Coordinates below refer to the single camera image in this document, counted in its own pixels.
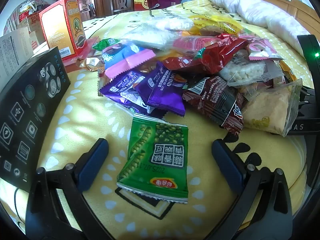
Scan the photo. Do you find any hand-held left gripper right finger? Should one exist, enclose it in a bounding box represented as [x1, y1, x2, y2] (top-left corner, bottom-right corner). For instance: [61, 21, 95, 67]
[211, 140, 293, 240]

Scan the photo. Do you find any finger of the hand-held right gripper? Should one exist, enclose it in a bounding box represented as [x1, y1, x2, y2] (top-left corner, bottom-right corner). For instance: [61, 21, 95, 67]
[298, 87, 318, 121]

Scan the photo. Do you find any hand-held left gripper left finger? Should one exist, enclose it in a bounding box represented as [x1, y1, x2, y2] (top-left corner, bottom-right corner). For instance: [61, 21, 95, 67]
[25, 138, 110, 240]

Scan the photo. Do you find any green pea snack packet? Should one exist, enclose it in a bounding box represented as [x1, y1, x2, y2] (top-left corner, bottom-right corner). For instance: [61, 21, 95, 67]
[116, 113, 189, 205]

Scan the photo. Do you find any dark brown snack packet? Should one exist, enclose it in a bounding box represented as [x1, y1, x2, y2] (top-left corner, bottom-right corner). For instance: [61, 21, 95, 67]
[182, 76, 247, 135]

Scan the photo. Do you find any red instant coffee packet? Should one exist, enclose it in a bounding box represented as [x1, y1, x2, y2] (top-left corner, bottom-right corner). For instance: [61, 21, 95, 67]
[162, 37, 249, 75]

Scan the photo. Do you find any pile of mixed snack packets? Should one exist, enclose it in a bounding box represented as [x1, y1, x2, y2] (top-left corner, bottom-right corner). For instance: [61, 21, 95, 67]
[76, 9, 303, 138]

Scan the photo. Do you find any wooden headboard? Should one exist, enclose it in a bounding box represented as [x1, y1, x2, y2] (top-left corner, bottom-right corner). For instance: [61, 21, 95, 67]
[250, 0, 318, 36]

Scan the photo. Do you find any yellow printed bed sheet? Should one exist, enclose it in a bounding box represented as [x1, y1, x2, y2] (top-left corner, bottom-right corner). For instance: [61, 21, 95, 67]
[0, 0, 318, 240]

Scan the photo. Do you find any white pillow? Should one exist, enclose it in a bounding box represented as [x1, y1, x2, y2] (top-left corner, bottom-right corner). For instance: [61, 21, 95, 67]
[207, 0, 312, 53]

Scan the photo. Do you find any black printed box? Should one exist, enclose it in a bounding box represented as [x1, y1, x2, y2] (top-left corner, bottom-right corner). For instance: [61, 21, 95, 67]
[0, 46, 72, 189]

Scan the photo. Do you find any red and gold box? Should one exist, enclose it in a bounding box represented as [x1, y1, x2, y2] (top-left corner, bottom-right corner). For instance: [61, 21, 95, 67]
[39, 0, 87, 61]

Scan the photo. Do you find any cardboard box with red print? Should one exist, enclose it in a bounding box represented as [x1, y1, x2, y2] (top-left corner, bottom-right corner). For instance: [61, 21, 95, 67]
[17, 12, 47, 46]

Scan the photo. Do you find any round striped cloth cover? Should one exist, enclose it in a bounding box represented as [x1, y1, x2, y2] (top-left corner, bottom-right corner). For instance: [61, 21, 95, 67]
[4, 1, 50, 34]

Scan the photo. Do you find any red gift box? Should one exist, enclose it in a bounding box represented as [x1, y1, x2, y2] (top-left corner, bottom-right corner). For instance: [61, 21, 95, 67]
[132, 0, 151, 12]

